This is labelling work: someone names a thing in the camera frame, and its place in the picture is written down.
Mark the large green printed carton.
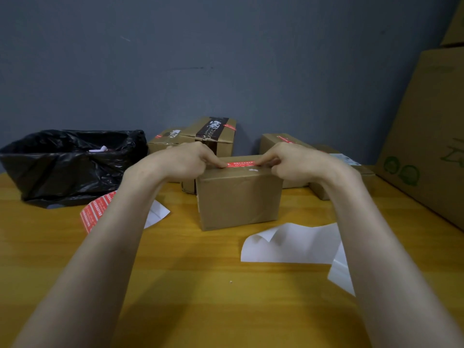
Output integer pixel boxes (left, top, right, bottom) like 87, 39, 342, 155
440, 0, 464, 47
375, 46, 464, 231

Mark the small brown cardboard box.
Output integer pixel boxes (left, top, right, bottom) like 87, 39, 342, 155
195, 155, 284, 232
259, 133, 316, 189
147, 128, 196, 155

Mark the person's right hand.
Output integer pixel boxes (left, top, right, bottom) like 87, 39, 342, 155
253, 142, 360, 188

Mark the white backing paper strip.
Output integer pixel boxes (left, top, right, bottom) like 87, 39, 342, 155
240, 222, 356, 297

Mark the box with black tape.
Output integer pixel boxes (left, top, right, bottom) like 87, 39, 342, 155
179, 116, 237, 195

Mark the person's left hand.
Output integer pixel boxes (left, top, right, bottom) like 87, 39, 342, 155
125, 141, 228, 184

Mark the person's left forearm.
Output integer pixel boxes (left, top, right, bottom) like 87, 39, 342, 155
13, 170, 167, 348

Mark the black plastic trash bag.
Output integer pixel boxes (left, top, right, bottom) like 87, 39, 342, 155
0, 129, 148, 209

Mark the white barcode label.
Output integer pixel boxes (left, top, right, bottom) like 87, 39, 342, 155
329, 153, 362, 166

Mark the long brown cardboard box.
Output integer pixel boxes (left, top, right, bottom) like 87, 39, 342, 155
310, 144, 376, 201

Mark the red sticker label strip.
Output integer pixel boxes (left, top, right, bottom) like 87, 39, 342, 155
79, 190, 171, 234

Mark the person's right forearm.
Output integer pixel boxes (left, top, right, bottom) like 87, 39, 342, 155
322, 170, 464, 348

